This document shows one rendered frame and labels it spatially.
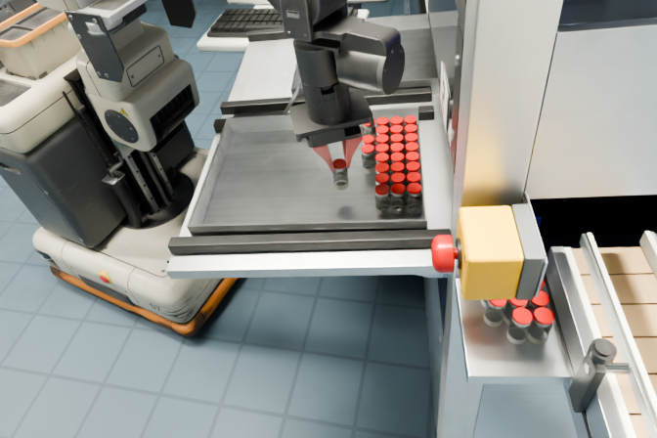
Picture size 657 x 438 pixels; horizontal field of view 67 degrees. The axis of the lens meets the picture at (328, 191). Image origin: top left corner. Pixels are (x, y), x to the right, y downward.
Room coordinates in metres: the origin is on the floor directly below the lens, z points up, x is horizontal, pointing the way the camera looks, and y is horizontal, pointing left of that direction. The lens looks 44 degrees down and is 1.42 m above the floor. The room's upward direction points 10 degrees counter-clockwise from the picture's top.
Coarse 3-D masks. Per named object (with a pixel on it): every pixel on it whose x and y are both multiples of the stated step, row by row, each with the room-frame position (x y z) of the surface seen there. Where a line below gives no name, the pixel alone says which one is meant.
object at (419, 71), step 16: (400, 16) 1.02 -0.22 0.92; (416, 16) 1.02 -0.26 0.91; (400, 32) 1.01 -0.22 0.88; (416, 32) 1.00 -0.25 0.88; (416, 48) 0.93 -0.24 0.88; (432, 48) 0.92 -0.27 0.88; (416, 64) 0.87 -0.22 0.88; (432, 64) 0.86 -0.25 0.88; (416, 80) 0.77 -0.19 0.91; (432, 80) 0.76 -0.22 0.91
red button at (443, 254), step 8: (440, 240) 0.32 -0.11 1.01; (448, 240) 0.32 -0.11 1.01; (432, 248) 0.32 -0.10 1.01; (440, 248) 0.31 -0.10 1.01; (448, 248) 0.31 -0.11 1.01; (456, 248) 0.32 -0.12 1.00; (432, 256) 0.31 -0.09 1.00; (440, 256) 0.30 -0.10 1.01; (448, 256) 0.30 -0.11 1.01; (456, 256) 0.31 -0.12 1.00; (432, 264) 0.31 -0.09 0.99; (440, 264) 0.30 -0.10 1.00; (448, 264) 0.30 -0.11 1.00; (440, 272) 0.30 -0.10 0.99; (448, 272) 0.30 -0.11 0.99
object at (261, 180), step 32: (224, 128) 0.73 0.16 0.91; (256, 128) 0.74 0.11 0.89; (288, 128) 0.73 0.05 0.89; (224, 160) 0.68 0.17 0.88; (256, 160) 0.66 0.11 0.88; (288, 160) 0.65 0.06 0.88; (320, 160) 0.63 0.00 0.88; (352, 160) 0.62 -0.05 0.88; (224, 192) 0.60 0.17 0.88; (256, 192) 0.59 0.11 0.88; (288, 192) 0.57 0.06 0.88; (320, 192) 0.56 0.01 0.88; (352, 192) 0.55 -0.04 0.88; (192, 224) 0.51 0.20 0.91; (224, 224) 0.50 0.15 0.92; (256, 224) 0.48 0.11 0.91; (288, 224) 0.47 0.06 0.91; (320, 224) 0.46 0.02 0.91; (352, 224) 0.46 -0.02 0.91; (384, 224) 0.45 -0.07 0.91; (416, 224) 0.44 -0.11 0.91
